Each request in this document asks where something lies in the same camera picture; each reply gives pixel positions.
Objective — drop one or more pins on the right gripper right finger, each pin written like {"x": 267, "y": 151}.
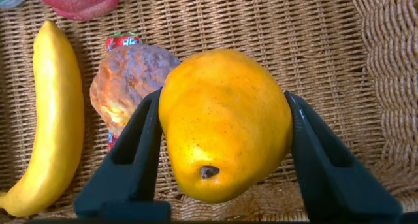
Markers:
{"x": 333, "y": 185}

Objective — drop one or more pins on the woven wicker basket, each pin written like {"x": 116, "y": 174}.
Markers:
{"x": 261, "y": 28}

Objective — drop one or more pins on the yellow pear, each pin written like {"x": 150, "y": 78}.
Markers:
{"x": 225, "y": 119}

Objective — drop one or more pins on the red candy wrapper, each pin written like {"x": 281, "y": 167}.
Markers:
{"x": 122, "y": 41}

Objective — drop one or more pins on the red apple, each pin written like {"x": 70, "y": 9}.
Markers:
{"x": 81, "y": 2}

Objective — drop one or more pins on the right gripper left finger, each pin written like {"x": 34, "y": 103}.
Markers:
{"x": 130, "y": 178}

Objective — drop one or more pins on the yellow banana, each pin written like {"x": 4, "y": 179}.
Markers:
{"x": 55, "y": 119}

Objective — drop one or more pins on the yellow bread bun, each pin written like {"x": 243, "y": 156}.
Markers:
{"x": 130, "y": 77}

